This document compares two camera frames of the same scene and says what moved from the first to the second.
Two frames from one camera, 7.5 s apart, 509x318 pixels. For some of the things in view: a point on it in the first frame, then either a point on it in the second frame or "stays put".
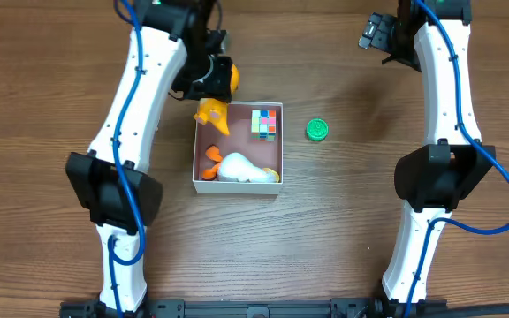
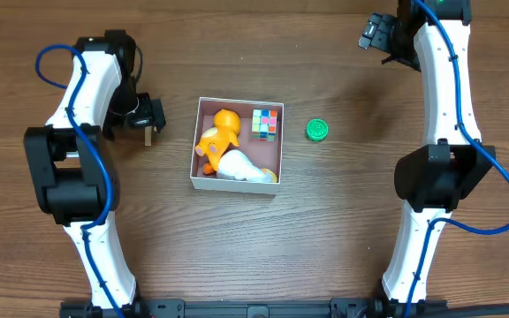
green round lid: x=317 y=130 stays put
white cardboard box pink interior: x=270 y=154 stays put
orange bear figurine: x=216 y=110 -> x=216 y=140
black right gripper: x=396 y=54 stays put
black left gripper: x=218 y=82 -> x=157 y=115
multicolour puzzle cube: x=263 y=125 stays put
